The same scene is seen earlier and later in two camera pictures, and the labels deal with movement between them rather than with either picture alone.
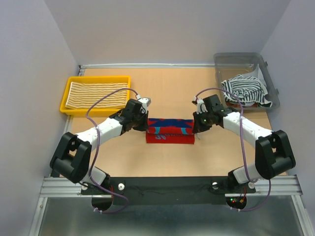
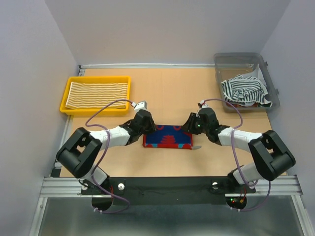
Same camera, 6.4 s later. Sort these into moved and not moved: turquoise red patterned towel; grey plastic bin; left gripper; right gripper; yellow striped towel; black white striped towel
Moved: left gripper; right gripper; turquoise red patterned towel
Not moved: black white striped towel; grey plastic bin; yellow striped towel
